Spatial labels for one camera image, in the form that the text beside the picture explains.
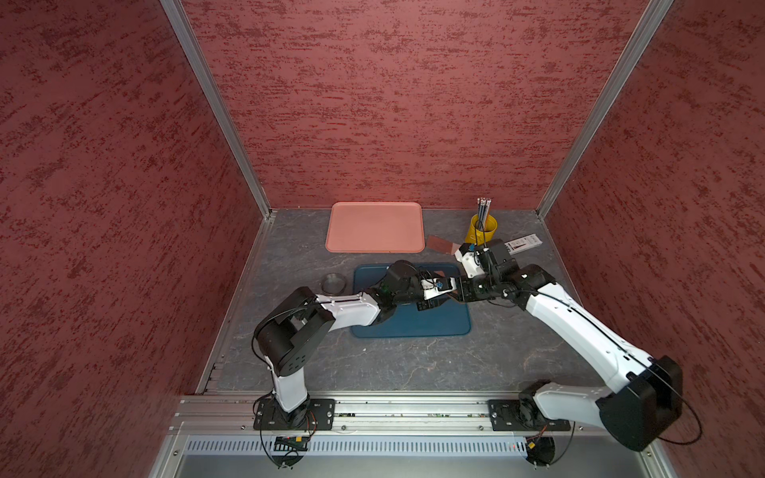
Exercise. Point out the pink tray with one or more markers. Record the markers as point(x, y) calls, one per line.
point(376, 227)

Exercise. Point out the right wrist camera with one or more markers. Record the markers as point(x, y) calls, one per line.
point(467, 257)

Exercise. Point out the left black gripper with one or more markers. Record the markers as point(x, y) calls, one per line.
point(416, 276)

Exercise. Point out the teal tray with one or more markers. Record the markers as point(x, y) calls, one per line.
point(451, 319)

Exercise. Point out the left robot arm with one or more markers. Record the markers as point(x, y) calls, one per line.
point(290, 335)

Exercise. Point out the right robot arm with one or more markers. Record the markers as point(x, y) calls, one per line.
point(640, 397)

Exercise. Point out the aluminium front rail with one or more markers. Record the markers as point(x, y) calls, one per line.
point(362, 412)

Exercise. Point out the yellow cup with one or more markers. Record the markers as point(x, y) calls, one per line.
point(479, 235)

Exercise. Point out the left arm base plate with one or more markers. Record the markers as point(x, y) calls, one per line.
point(316, 414)

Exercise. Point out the metal ring cutter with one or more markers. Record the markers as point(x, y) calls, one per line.
point(334, 284)

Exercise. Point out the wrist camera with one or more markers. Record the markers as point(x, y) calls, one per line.
point(467, 257)
point(434, 287)

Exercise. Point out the metal dough scraper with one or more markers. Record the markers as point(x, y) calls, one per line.
point(442, 246)

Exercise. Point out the right corner aluminium post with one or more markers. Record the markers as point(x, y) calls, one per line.
point(646, 27)

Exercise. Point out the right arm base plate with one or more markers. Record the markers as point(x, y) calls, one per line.
point(508, 416)

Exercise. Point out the white blue pencil box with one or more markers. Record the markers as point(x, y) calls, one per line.
point(523, 244)

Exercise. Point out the left corner aluminium post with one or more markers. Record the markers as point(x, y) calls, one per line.
point(192, 50)

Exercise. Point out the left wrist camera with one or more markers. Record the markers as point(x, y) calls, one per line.
point(434, 287)

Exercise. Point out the corner aluminium post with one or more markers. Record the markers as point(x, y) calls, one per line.
point(192, 50)
point(646, 27)

